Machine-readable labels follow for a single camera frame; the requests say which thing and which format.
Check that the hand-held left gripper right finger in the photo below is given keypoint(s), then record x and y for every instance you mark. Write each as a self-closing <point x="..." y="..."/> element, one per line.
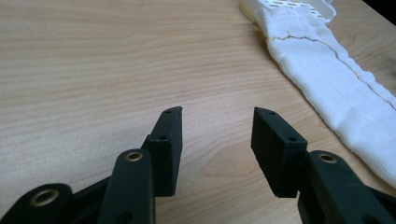
<point x="275" y="155"/>

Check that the white perforated plastic basket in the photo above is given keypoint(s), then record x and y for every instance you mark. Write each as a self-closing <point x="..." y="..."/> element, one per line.
<point x="289" y="7"/>

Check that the white cloth with stitched line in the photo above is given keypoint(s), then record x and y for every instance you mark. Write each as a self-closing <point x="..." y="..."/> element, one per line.
<point x="327" y="71"/>

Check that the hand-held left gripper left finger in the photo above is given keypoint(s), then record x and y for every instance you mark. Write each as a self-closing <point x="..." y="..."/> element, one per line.
<point x="166" y="155"/>

